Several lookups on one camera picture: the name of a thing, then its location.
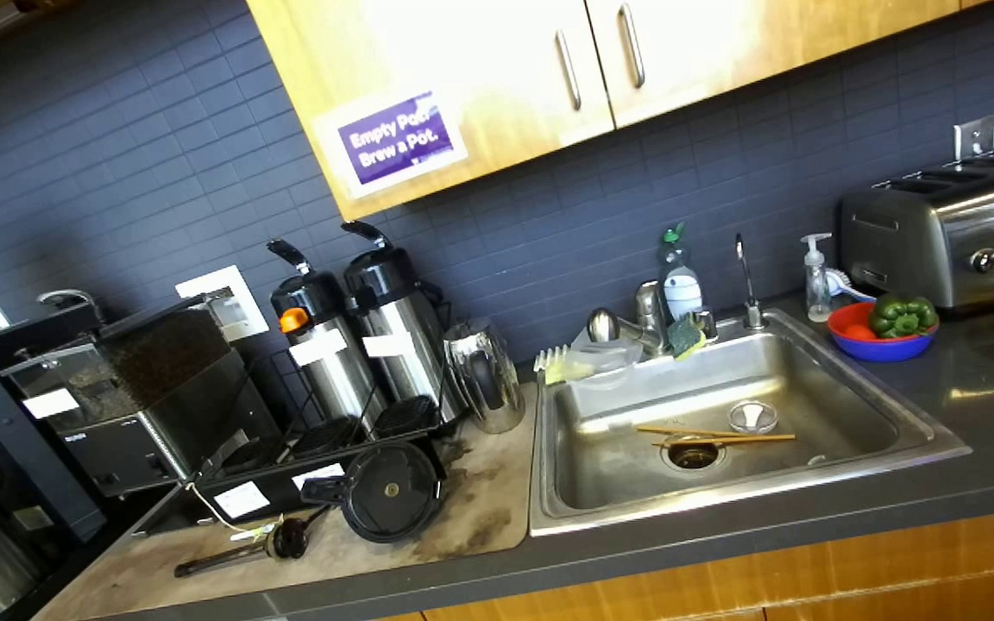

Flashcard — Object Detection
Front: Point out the stained beige counter mat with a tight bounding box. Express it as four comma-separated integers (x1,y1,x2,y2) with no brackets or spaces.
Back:
34,383,541,621

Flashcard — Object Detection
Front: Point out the stainless steel toaster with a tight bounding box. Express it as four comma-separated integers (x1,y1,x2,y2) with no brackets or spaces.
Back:
836,152,994,321

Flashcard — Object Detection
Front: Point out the blue bowl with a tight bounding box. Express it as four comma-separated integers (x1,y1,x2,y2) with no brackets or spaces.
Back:
827,298,942,367

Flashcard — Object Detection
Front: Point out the clear hand soap dispenser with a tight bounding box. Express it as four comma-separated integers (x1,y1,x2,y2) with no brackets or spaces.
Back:
802,230,840,329

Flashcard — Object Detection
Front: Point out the chrome faucet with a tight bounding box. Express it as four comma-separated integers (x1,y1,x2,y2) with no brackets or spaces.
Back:
731,230,767,338

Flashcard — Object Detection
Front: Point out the metal sink strainer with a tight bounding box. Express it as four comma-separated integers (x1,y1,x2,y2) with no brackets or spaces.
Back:
726,398,785,437

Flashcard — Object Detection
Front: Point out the wooden chopstick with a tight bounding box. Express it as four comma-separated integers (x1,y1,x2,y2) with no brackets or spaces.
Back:
647,433,799,448
631,426,802,443

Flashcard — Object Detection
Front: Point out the stainless steel sink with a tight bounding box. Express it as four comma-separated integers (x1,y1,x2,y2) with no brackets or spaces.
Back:
530,305,974,542

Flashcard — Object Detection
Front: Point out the dark green scrub sponge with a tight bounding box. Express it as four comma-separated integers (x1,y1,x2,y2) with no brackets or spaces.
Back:
668,311,717,359

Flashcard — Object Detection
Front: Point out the wooden lower cabinet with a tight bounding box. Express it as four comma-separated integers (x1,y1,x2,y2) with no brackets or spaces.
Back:
380,505,994,621

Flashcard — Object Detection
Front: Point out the dish soap bottle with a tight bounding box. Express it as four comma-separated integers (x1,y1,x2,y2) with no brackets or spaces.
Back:
660,221,709,324

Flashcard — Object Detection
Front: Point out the small plain wooden cabinet door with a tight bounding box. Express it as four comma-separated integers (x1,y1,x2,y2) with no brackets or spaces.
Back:
585,0,967,131

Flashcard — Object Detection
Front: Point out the chrome round sink cap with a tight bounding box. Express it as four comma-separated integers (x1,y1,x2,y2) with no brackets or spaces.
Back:
585,309,630,348

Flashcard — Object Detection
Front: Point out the pale yellow sponge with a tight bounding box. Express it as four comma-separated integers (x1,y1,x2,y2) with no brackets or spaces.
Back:
531,342,599,390

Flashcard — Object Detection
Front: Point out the shiny metal pitcher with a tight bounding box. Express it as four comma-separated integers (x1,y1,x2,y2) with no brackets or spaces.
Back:
441,317,530,437

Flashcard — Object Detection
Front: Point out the wooden cabinet door with sign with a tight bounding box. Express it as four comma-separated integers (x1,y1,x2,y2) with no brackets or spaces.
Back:
246,0,619,223

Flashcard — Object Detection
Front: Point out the purple white sign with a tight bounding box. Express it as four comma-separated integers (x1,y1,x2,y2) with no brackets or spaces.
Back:
323,88,475,200

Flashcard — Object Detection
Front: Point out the round black lid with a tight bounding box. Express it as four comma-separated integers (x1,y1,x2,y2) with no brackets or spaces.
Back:
340,437,454,544

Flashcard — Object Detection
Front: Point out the steel airpot with orange tag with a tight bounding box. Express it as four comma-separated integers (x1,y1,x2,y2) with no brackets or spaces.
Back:
267,240,386,434

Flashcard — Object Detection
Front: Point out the black airpot rack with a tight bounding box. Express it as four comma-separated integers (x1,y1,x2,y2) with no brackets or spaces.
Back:
183,390,460,529

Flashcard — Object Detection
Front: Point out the black coffee scoop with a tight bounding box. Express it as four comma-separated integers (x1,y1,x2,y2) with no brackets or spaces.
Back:
172,505,334,585

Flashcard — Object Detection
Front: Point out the black box appliance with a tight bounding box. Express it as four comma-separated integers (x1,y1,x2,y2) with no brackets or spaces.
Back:
97,292,287,462

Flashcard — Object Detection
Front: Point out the black coffee machine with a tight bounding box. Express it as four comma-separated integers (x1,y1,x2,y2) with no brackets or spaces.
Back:
0,302,197,621

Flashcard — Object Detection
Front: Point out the silver wall outlet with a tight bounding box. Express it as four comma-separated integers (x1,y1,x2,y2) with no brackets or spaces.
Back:
954,112,994,167

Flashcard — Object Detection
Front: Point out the chrome sink handle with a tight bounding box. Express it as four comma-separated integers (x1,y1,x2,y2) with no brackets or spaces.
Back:
631,281,668,338

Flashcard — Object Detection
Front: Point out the silver cabinet handle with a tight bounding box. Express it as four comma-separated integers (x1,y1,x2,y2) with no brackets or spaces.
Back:
552,28,587,115
616,5,649,94

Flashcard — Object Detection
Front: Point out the white wall outlet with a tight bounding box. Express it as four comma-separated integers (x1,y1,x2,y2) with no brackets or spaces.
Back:
172,263,274,344

